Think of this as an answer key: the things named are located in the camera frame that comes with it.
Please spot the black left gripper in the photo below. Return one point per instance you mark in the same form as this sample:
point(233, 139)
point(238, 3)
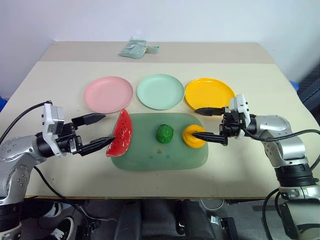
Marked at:
point(68, 142)

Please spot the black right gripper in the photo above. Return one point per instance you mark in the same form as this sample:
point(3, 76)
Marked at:
point(231, 126)

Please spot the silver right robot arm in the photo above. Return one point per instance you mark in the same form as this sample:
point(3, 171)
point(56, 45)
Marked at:
point(275, 125)

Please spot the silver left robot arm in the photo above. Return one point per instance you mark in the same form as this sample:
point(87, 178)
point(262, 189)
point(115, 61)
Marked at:
point(15, 152)

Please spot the yellow pumpkin toy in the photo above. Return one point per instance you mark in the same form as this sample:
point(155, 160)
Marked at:
point(192, 128)

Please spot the yellow round plate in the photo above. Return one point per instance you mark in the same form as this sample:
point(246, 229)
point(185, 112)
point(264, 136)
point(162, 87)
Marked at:
point(210, 92)

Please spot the pink round plate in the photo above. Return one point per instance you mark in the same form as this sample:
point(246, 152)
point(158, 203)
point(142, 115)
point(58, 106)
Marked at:
point(107, 95)

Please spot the green round vegetable toy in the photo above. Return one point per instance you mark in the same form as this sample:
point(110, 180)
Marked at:
point(164, 133)

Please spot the mint green round plate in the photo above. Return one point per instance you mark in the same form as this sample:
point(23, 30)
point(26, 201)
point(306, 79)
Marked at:
point(160, 91)

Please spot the red watermelon slice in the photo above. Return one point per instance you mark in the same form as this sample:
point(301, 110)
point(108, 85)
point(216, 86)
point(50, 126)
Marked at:
point(122, 135)

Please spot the green oblong tray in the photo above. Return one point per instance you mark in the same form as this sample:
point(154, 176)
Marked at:
point(160, 156)

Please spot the black white sneaker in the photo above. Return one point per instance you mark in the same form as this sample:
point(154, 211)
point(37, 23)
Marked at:
point(63, 228)
point(53, 211)

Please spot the pale green packet stack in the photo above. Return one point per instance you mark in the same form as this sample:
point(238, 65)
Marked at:
point(132, 50)

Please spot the small pale green packet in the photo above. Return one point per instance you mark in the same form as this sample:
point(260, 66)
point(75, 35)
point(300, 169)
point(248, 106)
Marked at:
point(153, 48)

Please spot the black office chair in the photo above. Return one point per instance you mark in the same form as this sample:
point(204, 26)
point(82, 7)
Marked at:
point(311, 92)

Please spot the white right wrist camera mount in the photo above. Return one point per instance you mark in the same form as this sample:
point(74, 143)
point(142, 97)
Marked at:
point(241, 102)

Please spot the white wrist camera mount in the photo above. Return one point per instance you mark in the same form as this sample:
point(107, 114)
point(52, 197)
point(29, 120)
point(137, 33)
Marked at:
point(48, 120)
point(241, 102)

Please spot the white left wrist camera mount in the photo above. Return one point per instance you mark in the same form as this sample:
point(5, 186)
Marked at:
point(48, 120)

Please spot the black metal bracket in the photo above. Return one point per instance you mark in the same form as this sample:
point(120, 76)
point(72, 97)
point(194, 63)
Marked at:
point(226, 227)

